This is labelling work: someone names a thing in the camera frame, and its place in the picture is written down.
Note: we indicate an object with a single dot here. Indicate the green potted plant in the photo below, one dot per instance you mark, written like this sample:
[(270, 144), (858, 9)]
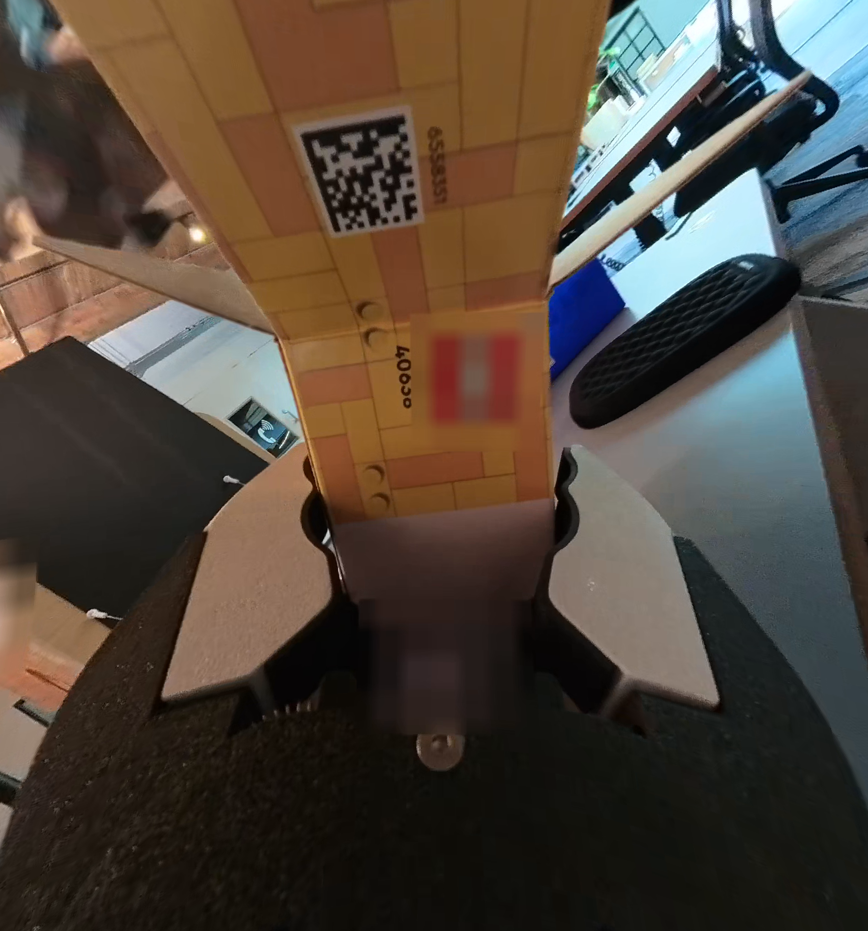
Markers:
[(601, 69)]

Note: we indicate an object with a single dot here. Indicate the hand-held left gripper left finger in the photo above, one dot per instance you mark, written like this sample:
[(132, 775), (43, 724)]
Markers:
[(252, 596)]

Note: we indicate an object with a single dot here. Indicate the wood-edged office desk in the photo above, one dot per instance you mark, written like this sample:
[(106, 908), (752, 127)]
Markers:
[(652, 123)]

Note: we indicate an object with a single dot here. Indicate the black flat panel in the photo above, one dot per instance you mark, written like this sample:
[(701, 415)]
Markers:
[(77, 473)]

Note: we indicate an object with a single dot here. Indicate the black mesh wrist rest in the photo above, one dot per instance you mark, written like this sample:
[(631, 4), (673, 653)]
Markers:
[(681, 342)]

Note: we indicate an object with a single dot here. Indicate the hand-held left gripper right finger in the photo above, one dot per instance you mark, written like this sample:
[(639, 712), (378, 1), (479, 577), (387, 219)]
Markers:
[(623, 589)]

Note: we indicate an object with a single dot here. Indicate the yellow brick-print cardboard box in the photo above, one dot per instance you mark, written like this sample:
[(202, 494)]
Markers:
[(477, 240)]

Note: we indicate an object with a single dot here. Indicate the black office chair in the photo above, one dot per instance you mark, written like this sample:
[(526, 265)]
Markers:
[(823, 102)]

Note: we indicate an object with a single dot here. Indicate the blue plastic bin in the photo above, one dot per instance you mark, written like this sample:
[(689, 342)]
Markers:
[(587, 320)]

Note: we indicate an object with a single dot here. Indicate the phone symbol sign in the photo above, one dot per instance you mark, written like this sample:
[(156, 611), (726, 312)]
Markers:
[(263, 433)]

